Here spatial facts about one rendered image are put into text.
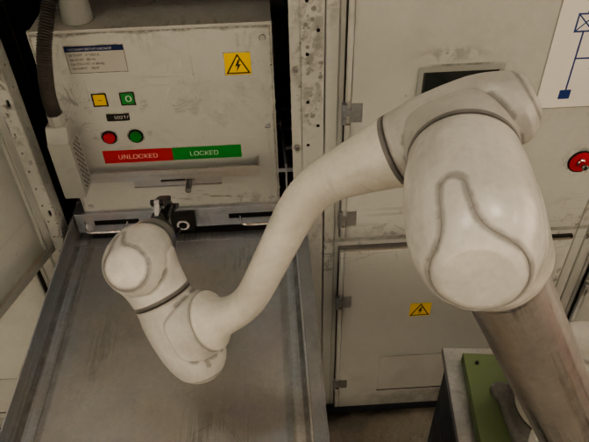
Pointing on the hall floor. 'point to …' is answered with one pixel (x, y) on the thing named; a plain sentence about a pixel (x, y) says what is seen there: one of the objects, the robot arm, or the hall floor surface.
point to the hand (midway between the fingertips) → (171, 219)
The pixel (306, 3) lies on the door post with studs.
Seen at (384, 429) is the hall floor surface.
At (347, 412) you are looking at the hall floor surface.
